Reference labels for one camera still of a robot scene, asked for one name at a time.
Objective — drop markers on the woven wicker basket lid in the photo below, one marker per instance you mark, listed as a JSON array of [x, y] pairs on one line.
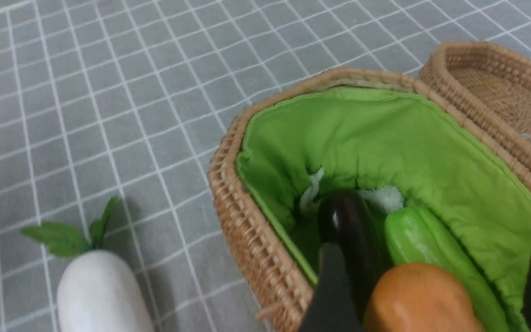
[[491, 85]]

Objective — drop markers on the brown toy potato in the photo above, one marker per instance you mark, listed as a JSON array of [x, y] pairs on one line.
[[420, 297]]

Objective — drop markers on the purple toy eggplant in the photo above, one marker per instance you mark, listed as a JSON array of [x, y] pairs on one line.
[[356, 225]]

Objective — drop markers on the woven wicker basket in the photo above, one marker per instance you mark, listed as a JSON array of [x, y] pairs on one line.
[[354, 128]]

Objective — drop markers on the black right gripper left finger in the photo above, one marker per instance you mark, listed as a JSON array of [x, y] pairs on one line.
[[331, 308]]

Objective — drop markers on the grey checked tablecloth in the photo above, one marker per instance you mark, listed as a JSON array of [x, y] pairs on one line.
[[130, 98]]

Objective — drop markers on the green toy pepper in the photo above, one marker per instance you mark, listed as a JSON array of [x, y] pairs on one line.
[[414, 235]]

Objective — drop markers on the white radish with leaves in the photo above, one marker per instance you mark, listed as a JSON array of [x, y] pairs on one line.
[[98, 291]]

